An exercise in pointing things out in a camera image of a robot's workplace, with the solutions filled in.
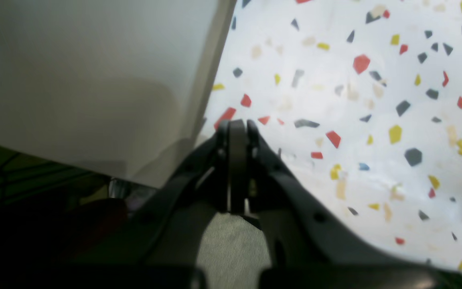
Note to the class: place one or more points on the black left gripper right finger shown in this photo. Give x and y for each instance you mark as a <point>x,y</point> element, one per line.
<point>309,247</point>

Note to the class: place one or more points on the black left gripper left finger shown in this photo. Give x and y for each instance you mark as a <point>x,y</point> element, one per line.
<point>96,246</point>

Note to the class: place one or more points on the terrazzo pattern tablecloth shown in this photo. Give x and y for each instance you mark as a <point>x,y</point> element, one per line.
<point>363,99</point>

